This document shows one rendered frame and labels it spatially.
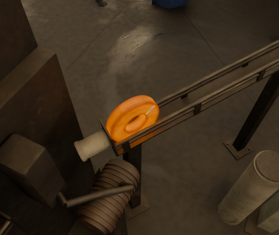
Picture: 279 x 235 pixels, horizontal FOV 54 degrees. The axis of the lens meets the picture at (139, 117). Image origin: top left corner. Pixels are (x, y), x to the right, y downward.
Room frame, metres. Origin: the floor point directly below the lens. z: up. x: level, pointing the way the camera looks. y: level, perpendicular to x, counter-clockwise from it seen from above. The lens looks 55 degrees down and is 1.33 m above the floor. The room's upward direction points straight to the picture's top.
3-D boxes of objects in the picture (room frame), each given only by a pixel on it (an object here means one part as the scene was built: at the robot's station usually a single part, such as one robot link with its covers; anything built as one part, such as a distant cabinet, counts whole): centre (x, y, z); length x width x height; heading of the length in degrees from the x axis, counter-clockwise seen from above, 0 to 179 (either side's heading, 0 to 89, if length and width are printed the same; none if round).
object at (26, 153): (0.29, 0.27, 0.68); 0.11 x 0.08 x 0.24; 63
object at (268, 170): (0.39, -0.44, 0.26); 0.12 x 0.12 x 0.52
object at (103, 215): (0.30, 0.09, 0.27); 0.22 x 0.13 x 0.53; 153
